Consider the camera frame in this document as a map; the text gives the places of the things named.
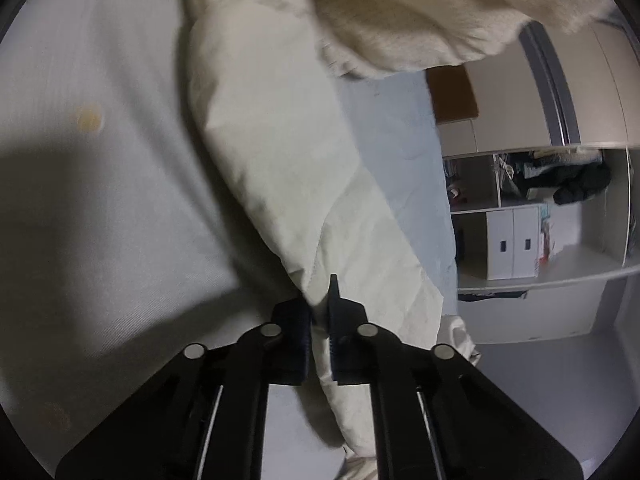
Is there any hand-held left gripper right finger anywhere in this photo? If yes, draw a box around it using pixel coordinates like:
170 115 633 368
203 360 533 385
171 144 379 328
327 274 584 480

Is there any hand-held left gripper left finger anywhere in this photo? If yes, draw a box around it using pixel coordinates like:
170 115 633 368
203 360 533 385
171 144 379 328
55 298 313 480

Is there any cream fleece-lined jacket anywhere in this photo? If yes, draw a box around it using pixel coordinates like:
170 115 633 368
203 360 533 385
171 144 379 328
177 0 617 480

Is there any black clothes pile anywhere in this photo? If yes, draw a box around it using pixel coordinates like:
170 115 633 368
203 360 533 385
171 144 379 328
520 160 613 206

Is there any white drawer box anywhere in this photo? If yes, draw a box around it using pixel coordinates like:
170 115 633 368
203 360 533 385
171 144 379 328
484 204 545 281

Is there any bed with grey sheet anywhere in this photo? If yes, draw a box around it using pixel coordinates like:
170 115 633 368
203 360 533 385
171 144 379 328
0 0 459 480

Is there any brown board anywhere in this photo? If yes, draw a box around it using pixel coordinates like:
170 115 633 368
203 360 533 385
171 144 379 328
426 66 480 125

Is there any white wardrobe shelf unit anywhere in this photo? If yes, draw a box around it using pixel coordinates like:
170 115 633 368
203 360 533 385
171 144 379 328
425 15 640 347

